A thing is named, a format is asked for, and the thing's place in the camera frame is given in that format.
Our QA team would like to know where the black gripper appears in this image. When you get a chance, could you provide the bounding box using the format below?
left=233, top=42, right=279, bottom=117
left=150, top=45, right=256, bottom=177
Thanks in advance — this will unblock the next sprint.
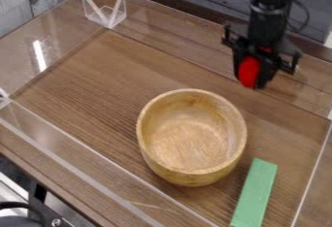
left=221, top=24, right=303, bottom=89

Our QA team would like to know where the red plush strawberry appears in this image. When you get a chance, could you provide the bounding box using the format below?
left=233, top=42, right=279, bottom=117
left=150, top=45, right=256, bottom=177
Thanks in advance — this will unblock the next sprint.
left=237, top=56, right=261, bottom=88

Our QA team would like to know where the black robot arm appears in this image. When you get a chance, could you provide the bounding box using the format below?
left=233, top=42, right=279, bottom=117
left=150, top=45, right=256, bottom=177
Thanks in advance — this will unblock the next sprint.
left=222, top=0, right=303, bottom=89

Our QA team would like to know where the wooden bowl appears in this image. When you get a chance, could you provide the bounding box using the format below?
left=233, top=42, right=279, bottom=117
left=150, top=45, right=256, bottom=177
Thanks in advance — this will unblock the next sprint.
left=137, top=88, right=248, bottom=187

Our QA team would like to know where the green rectangular block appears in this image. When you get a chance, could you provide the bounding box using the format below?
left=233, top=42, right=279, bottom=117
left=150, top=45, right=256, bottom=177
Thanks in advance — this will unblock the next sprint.
left=229, top=158, right=277, bottom=227

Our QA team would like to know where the black table leg clamp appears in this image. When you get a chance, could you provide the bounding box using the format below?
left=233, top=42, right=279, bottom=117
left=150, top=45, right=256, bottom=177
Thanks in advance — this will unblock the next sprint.
left=28, top=182, right=74, bottom=227

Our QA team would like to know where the clear acrylic corner bracket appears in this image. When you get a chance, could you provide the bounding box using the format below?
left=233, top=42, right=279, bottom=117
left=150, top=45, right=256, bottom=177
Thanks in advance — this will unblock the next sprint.
left=82, top=0, right=127, bottom=29

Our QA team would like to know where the clear acrylic tray wall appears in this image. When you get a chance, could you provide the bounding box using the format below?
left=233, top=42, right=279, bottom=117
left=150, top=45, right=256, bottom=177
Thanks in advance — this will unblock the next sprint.
left=0, top=0, right=332, bottom=227

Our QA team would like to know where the black cable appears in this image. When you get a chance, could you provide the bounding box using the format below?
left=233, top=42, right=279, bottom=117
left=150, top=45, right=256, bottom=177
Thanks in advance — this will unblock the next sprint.
left=0, top=201, right=34, bottom=219

